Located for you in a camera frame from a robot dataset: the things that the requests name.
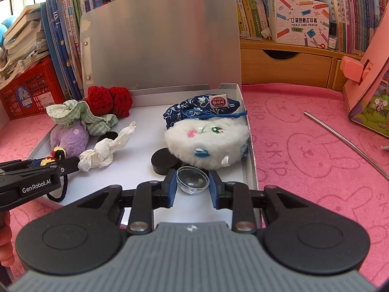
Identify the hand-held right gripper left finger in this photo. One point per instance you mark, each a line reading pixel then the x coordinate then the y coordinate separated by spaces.
pixel 172 188

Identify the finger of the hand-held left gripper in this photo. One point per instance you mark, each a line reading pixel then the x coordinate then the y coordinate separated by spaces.
pixel 70 165
pixel 18 165

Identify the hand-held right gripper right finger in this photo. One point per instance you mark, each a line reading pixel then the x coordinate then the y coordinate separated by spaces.
pixel 214 190

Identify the clear plastic dome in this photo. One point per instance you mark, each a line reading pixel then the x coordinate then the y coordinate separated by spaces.
pixel 193 181

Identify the purple plush toy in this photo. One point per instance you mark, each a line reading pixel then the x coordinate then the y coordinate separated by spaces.
pixel 68 138

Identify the black round cap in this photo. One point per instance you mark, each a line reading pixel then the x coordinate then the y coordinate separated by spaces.
pixel 111 135
pixel 162 159

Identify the white tissue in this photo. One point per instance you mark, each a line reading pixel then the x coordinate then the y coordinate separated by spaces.
pixel 100 155

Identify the white fluffy cat pouch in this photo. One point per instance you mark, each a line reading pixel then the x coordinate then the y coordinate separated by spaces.
pixel 206 146

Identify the green checked scrunchie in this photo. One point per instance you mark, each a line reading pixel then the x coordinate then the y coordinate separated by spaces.
pixel 79 112

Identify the red crochet pouch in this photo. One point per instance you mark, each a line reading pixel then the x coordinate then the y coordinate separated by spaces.
pixel 109 99

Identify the silver cardboard box with lid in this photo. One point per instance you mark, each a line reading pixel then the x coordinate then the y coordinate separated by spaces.
pixel 146 67

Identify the person's left hand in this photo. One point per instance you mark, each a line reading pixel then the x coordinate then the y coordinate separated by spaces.
pixel 6 246

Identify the red plastic crate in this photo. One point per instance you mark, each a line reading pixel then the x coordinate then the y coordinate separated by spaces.
pixel 36 94

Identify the pink printed table cloth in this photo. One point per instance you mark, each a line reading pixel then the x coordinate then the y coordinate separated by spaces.
pixel 304 158

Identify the row of thin blue books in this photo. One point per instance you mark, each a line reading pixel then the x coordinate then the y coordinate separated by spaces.
pixel 60 51

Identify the stack of books and papers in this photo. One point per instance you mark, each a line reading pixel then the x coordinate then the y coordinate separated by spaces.
pixel 24 42

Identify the thin metal rod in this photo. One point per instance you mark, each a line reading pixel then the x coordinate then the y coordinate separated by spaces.
pixel 340 140

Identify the blue plush toy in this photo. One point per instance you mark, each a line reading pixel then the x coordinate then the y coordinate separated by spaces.
pixel 4 30

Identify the wooden drawer organizer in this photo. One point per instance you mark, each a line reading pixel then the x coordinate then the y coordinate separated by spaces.
pixel 288 70

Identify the white tissue scrap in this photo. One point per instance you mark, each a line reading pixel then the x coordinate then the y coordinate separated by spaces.
pixel 265 32

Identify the white printed carton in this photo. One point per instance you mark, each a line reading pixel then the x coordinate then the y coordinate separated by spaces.
pixel 294 21

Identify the small glass bottle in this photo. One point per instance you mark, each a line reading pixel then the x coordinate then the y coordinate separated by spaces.
pixel 332 38

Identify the row of upright books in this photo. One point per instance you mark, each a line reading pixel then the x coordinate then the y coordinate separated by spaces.
pixel 349 12

